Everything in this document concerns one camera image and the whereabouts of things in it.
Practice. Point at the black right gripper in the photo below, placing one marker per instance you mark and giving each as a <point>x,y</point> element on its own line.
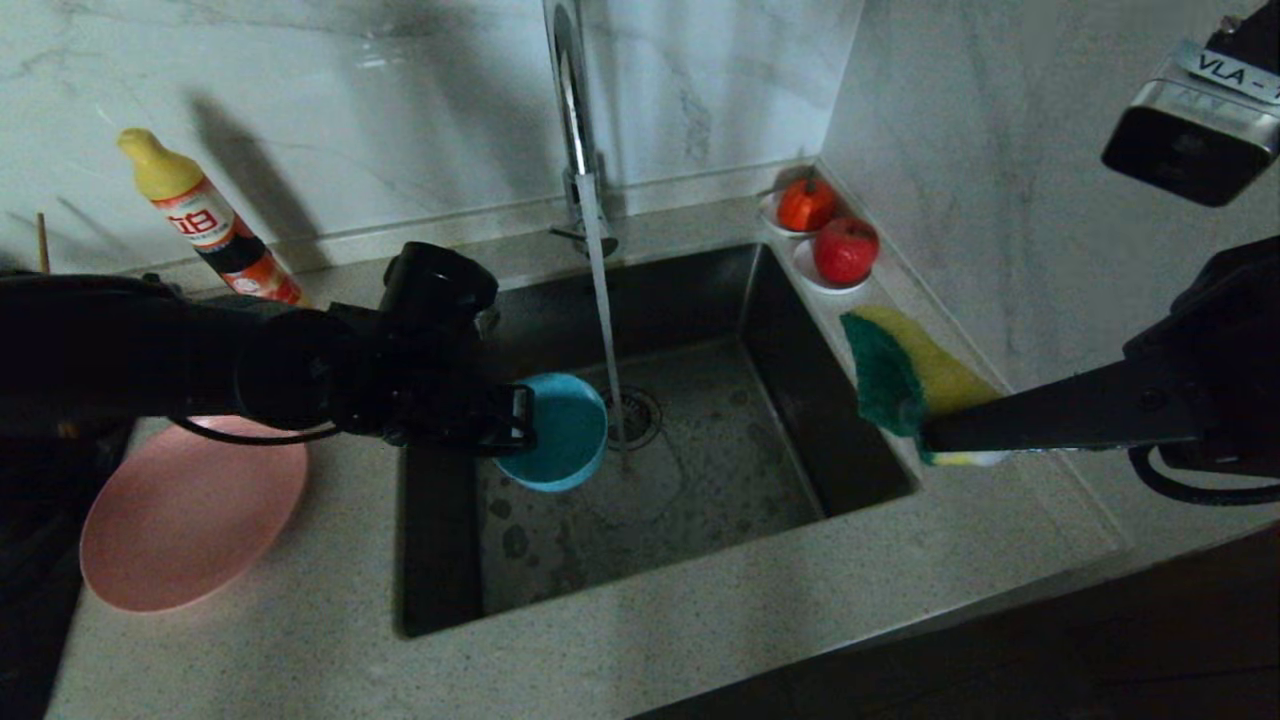
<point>1240,360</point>

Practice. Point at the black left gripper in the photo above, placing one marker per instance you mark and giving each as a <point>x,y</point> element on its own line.
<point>420,400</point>

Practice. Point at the teal bowl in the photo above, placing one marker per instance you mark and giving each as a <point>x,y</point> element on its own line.
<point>560,430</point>

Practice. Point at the yellow sponge green backing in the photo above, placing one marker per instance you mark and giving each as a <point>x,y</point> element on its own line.
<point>900,370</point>

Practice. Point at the yellow dish soap bottle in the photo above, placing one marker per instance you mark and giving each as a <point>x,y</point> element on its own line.
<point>210,230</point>

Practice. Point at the wooden stick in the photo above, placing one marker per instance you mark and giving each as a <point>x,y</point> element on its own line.
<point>43,245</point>

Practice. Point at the stainless steel sink basin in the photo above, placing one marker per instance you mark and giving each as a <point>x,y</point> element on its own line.
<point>700,500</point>

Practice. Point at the chrome faucet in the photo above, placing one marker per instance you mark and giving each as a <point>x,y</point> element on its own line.
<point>577,130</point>

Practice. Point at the round metal drain strainer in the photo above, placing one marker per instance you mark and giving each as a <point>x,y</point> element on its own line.
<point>645,415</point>

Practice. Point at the red apple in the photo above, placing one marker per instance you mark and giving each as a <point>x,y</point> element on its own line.
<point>845,250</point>

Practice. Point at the small white saucer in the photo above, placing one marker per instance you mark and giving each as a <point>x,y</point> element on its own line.
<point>767,222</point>
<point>803,272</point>

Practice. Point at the pink plate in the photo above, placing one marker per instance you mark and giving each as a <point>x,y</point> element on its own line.
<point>190,520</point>

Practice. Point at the orange-red tomato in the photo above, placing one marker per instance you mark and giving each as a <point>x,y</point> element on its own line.
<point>806,205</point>

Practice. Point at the black induction cooktop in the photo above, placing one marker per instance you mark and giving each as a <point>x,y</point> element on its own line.
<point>30,600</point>

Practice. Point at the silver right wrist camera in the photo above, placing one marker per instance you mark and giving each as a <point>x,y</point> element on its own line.
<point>1190,140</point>

